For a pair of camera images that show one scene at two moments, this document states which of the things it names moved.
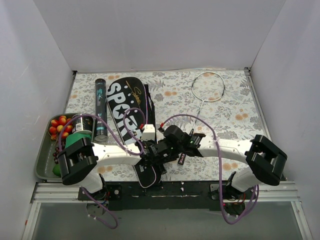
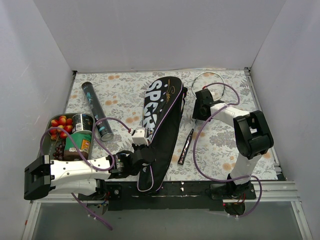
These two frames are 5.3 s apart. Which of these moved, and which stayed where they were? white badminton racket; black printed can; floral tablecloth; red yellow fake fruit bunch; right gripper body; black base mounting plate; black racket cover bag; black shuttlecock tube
Moved: black shuttlecock tube; right gripper body; black racket cover bag
Stayed: white badminton racket; floral tablecloth; black printed can; red yellow fake fruit bunch; black base mounting plate
